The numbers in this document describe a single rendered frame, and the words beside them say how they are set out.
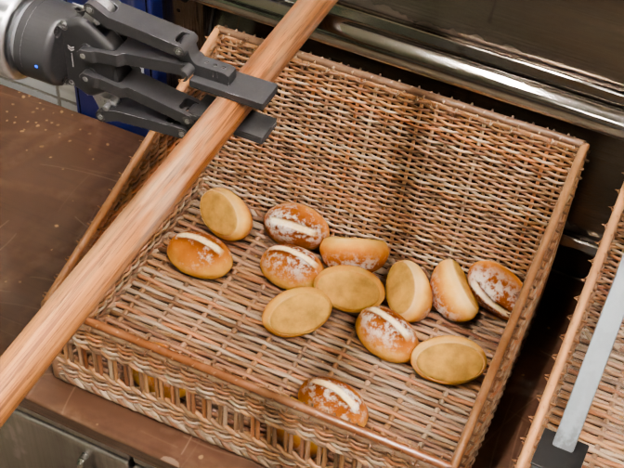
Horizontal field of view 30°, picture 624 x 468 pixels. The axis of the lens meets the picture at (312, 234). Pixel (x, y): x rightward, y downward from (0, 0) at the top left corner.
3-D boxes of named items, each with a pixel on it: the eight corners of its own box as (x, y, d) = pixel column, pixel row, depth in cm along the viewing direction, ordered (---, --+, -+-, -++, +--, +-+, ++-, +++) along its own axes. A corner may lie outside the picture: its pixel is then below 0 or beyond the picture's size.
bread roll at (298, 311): (339, 328, 159) (326, 320, 165) (331, 281, 158) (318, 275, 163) (270, 346, 157) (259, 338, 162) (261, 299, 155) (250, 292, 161)
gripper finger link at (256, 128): (189, 112, 101) (189, 119, 102) (262, 138, 100) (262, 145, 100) (206, 93, 103) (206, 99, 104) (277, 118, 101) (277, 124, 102)
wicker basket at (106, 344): (216, 160, 186) (214, 17, 166) (556, 279, 171) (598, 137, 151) (45, 380, 155) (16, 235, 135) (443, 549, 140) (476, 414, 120)
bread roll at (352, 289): (380, 319, 161) (382, 313, 166) (388, 273, 160) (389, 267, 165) (308, 306, 161) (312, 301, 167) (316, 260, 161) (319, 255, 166)
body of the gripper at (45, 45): (52, -26, 105) (142, 3, 103) (62, 50, 111) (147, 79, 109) (4, 18, 100) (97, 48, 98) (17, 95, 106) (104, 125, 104)
